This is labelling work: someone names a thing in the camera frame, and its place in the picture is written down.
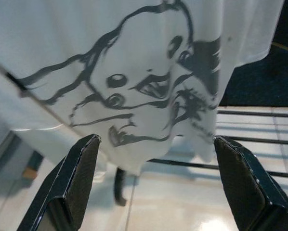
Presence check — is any black metal clothes rack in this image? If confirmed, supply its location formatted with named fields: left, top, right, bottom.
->
left=114, top=109, right=288, bottom=207

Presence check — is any dark blue rug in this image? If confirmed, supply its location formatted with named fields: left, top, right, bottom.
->
left=224, top=0, right=288, bottom=108

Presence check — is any white Pikachu print T-shirt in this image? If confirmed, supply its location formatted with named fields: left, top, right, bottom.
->
left=0, top=0, right=286, bottom=176

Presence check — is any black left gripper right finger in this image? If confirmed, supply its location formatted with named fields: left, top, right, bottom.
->
left=213, top=135, right=288, bottom=231

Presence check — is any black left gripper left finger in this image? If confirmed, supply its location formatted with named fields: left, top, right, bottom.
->
left=16, top=134, right=102, bottom=231

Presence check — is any thin yellow cord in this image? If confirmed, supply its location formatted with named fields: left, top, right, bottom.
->
left=272, top=42, right=288, bottom=53

